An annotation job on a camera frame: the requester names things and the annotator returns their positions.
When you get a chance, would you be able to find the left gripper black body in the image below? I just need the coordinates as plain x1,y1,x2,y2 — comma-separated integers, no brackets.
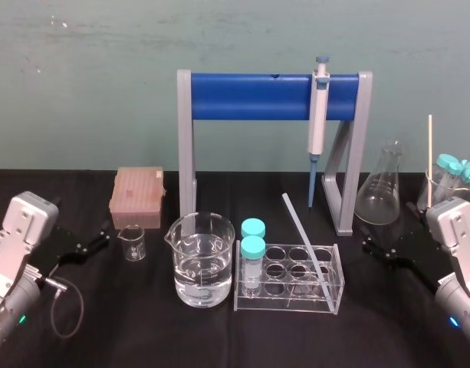
29,225,86,279

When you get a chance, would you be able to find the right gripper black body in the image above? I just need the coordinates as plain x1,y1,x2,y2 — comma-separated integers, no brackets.
393,225,450,291

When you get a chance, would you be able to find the clear glass stirring rod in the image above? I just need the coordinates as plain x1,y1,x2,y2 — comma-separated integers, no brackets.
281,192,334,304

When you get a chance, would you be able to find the glass beaker holding tubes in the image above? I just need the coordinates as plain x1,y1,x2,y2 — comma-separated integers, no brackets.
416,163,470,215

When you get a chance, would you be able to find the small glass beaker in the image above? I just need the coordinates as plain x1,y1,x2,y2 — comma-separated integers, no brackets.
117,225,147,263

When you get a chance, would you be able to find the glass conical flask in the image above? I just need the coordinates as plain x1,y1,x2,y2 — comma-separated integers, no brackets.
353,138,407,226

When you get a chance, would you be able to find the pink pipette tip box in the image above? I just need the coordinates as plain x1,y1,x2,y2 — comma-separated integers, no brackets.
108,166,166,230

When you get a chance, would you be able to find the thin wooden stick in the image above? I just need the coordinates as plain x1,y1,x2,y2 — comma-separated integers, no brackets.
427,113,435,208

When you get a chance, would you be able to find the clear acrylic tube rack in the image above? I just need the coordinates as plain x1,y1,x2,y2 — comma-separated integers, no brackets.
233,243,345,315

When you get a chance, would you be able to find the black table cloth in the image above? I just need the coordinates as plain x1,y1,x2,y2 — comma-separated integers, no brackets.
0,167,470,368

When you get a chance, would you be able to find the large glass beaker with water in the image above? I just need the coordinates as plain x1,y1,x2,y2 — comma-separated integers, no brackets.
164,212,236,307

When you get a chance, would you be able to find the white and blue pipette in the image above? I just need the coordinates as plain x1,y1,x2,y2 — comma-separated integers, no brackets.
307,55,332,210

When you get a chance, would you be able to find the grey and blue pipette stand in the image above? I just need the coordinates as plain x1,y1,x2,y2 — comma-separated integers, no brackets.
176,69,373,237

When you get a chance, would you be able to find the thin dark cable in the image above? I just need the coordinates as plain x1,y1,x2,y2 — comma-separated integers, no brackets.
37,276,86,339

